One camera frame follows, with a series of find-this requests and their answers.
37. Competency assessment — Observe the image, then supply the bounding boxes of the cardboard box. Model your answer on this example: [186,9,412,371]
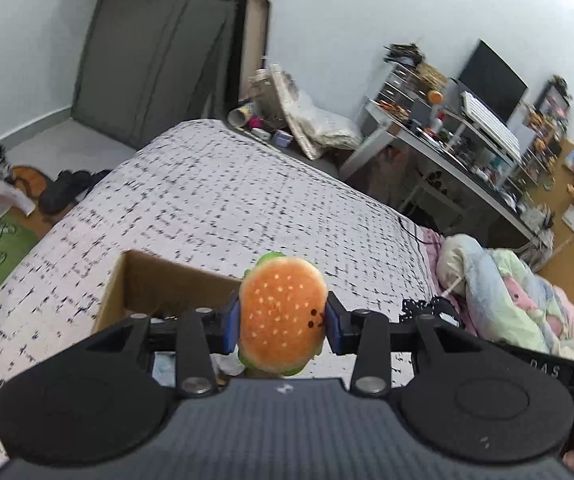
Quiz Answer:
[92,250,248,391]

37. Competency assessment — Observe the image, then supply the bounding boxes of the shelf of small figurines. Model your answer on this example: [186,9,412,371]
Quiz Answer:
[522,76,572,181]

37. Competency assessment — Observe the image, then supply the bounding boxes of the hamburger plush toy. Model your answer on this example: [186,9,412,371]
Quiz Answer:
[237,251,328,377]

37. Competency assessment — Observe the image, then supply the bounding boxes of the black monitor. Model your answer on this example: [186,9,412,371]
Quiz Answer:
[457,39,528,126]

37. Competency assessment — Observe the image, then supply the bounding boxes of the round brown mat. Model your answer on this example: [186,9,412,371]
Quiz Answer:
[9,165,52,200]

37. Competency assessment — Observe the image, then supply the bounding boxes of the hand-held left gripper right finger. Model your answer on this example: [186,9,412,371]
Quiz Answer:
[326,291,472,396]

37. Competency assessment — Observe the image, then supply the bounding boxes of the white charging cable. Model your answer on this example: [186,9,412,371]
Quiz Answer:
[439,275,468,299]

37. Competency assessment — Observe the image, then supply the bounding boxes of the dark grey wardrobe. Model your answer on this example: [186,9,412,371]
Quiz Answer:
[69,0,248,150]

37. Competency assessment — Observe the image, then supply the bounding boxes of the wooden door panel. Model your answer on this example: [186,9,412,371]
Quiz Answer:
[237,0,272,106]

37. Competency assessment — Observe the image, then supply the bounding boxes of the pile of black tools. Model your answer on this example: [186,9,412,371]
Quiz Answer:
[384,42,425,66]

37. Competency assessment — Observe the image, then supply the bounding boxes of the beige canvas tote bag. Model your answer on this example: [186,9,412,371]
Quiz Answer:
[269,64,362,161]

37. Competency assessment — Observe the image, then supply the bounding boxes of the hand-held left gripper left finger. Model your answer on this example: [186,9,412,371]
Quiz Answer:
[87,294,242,397]

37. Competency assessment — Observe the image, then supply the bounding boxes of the black cable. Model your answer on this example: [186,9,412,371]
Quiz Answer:
[397,215,430,246]

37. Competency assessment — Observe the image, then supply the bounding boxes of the pastel patterned quilt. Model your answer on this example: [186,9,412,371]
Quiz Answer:
[437,234,574,366]

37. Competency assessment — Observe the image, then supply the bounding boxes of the clear plastic container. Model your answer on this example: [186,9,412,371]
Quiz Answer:
[249,67,288,131]

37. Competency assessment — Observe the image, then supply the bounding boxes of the white desk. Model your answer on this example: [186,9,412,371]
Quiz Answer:
[339,95,555,261]

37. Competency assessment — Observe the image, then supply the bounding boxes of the grey drawer organizer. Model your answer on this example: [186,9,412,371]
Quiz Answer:
[374,62,448,111]

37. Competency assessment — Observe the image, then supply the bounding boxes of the bed with black-flecked white sheet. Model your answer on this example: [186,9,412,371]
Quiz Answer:
[0,119,435,471]

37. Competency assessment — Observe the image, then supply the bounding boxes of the white keyboard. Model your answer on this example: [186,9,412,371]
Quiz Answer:
[461,91,522,161]

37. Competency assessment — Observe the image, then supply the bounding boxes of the black fabric bundle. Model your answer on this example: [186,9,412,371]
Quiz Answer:
[401,296,464,332]

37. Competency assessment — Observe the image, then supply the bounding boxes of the paper tube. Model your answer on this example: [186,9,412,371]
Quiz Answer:
[228,102,258,128]

